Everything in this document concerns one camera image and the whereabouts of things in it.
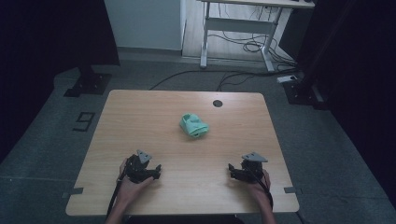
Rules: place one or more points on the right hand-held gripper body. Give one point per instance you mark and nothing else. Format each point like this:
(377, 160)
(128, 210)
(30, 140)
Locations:
(252, 168)

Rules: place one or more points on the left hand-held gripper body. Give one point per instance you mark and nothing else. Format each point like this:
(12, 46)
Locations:
(140, 171)

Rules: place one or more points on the green cloth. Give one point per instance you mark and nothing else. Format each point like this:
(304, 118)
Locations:
(193, 125)

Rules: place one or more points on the person's left hand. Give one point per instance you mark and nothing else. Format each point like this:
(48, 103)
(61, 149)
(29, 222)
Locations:
(129, 189)

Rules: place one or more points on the person's right hand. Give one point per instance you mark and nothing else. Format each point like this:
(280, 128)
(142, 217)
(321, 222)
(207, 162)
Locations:
(258, 190)

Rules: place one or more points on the grey tape strip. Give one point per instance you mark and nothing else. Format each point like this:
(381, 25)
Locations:
(292, 190)

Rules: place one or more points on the black table grommet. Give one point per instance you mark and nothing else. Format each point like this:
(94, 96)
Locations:
(217, 103)

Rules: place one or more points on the black stand base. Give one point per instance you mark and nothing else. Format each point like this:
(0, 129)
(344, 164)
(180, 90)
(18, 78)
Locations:
(300, 91)
(88, 83)

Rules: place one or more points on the white power strip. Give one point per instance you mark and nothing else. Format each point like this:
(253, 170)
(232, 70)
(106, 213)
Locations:
(287, 79)

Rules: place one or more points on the dark curtain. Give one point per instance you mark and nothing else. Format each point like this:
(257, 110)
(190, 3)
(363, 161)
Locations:
(46, 46)
(358, 77)

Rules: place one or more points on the white desk frame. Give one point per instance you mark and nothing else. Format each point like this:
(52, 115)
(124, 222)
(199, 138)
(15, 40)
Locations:
(238, 25)

